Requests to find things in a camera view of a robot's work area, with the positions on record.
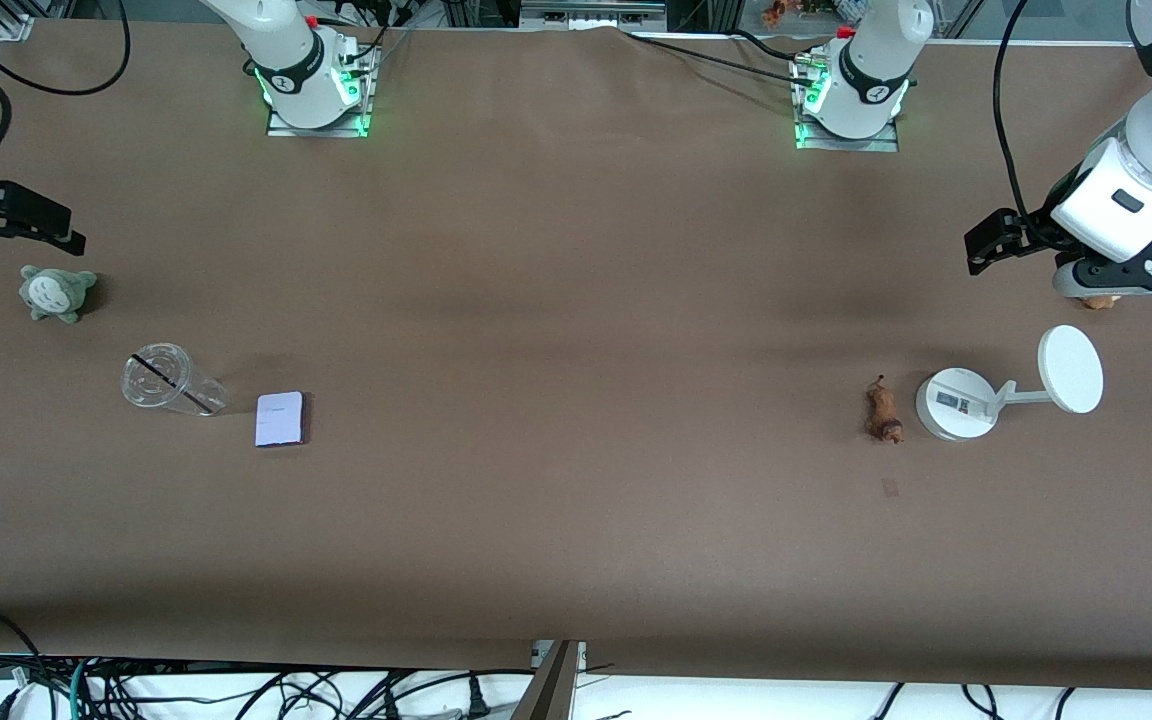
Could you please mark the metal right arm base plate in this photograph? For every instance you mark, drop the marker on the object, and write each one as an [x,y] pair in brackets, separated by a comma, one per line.
[281,128]

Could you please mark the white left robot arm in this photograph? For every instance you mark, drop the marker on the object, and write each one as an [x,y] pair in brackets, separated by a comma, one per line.
[871,60]

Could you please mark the brown table cover sheet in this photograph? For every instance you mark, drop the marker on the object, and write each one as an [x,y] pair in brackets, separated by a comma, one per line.
[576,500]

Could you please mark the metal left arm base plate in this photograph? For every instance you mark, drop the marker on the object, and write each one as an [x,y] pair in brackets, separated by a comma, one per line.
[866,144]

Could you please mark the white phone stand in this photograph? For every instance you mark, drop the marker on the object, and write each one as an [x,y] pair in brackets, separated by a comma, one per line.
[956,405]

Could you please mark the small orange brown object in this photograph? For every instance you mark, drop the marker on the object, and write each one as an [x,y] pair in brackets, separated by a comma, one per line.
[1098,301]

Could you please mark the black power plug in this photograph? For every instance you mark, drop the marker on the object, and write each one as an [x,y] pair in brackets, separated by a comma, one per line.
[478,705]

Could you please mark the grey green plush toy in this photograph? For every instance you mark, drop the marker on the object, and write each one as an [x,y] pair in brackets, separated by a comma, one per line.
[54,292]

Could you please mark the grey metal device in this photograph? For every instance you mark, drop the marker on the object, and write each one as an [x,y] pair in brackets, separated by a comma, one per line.
[591,12]

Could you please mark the black drinking straw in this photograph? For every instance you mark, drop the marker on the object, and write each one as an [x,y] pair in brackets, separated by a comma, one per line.
[174,384]

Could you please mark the clear plastic cup with lid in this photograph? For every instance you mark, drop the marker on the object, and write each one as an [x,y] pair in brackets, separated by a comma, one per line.
[151,392]

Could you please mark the orange toy figure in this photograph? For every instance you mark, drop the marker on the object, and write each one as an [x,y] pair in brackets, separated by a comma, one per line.
[776,12]

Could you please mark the aluminium frame profile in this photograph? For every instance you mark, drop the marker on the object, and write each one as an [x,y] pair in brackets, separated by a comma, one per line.
[16,25]

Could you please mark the brown lion statue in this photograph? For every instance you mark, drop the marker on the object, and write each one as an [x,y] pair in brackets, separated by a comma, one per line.
[881,410]

